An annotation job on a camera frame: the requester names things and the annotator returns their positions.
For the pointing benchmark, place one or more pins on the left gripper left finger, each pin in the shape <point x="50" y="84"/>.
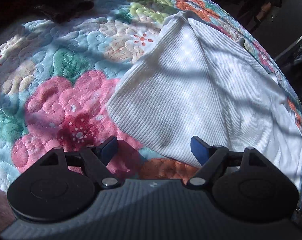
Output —
<point x="93" y="161"/>

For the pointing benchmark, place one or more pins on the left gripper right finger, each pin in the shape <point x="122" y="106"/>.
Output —
<point x="211" y="159"/>

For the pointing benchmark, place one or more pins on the white waffle-knit pajama top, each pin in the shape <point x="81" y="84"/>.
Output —
<point x="196" y="81"/>

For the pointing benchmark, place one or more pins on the floral quilted bedspread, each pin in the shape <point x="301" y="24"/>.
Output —
<point x="56" y="80"/>

